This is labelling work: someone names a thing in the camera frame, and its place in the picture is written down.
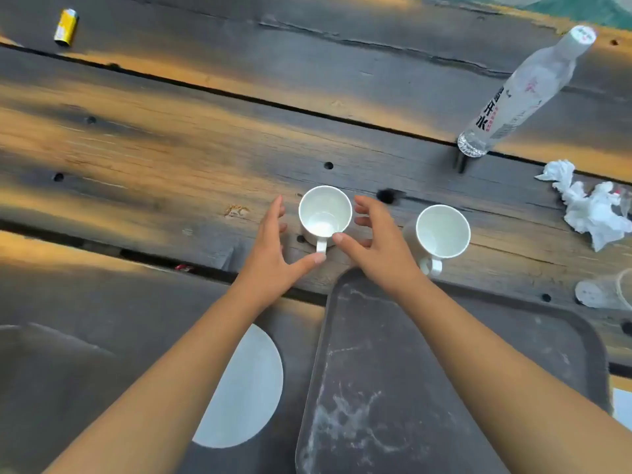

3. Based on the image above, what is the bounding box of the person's right hand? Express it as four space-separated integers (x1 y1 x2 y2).
331 194 431 300

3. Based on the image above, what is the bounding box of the person's left hand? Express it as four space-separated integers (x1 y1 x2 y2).
230 194 328 301

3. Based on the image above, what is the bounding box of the white ceramic mug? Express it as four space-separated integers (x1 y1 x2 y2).
298 185 354 254
402 204 472 278

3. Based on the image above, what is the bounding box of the dark brown tray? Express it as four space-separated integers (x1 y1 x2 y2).
295 267 613 474

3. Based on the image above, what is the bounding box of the white plate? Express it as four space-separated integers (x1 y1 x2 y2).
191 323 285 449

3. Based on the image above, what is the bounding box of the white paper napkin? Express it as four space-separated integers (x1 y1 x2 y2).
612 388 632 433

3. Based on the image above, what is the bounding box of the person's left forearm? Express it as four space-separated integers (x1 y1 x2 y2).
41 283 297 474

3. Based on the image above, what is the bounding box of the person's right forearm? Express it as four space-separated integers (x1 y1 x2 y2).
392 276 632 474

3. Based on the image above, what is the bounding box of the twisted crumpled white tissue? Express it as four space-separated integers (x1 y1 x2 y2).
535 160 632 252

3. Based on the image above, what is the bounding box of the clear plastic disposable cup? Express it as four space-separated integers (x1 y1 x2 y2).
574 269 632 311

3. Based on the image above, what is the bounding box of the clear plastic water bottle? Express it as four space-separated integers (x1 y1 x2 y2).
456 25 597 159

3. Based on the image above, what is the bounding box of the small clear plastic wrapper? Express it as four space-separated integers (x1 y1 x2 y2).
612 188 632 218

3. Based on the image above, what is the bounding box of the yellow lighter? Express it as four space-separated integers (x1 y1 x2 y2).
53 8 80 48

